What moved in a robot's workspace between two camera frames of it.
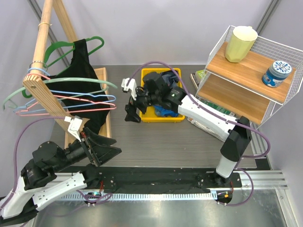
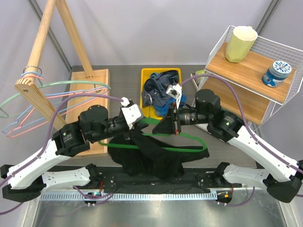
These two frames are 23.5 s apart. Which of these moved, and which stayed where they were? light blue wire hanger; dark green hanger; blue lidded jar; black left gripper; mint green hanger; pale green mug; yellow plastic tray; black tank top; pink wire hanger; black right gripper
Moved: light blue wire hanger; mint green hanger; pink wire hanger; dark green hanger; black left gripper; black tank top; black right gripper
Stayed: pale green mug; blue lidded jar; yellow plastic tray
